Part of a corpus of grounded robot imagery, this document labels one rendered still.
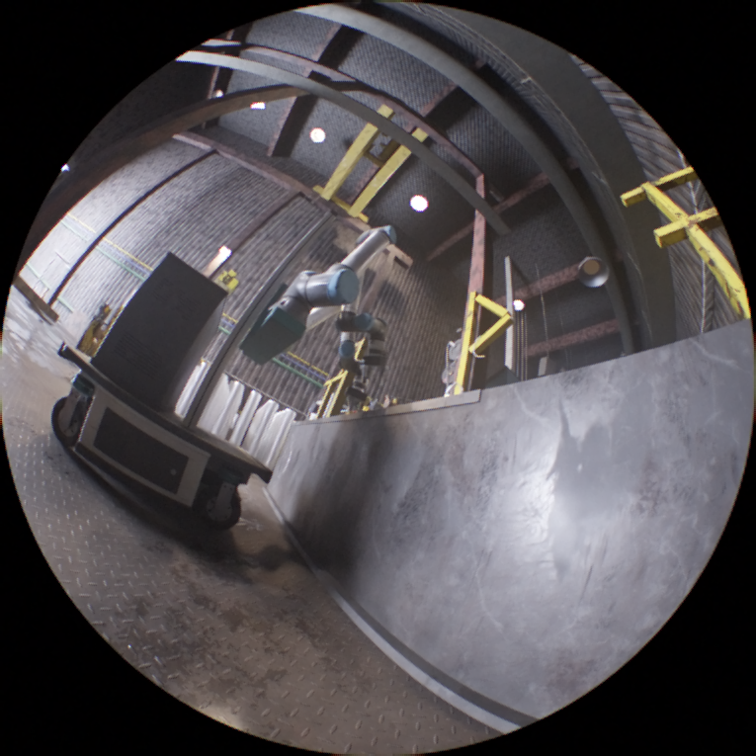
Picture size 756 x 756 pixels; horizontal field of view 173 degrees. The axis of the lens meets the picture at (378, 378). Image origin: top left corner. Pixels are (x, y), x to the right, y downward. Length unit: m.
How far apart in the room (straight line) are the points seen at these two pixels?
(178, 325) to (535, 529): 1.15
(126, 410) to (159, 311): 0.37
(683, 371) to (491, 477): 0.45
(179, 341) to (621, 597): 1.27
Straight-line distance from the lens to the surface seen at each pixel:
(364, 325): 1.25
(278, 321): 1.00
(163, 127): 4.45
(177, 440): 0.89
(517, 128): 11.85
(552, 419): 0.54
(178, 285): 1.07
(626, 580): 0.48
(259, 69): 7.26
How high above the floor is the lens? 0.40
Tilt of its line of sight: 24 degrees up
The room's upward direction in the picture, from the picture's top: 20 degrees clockwise
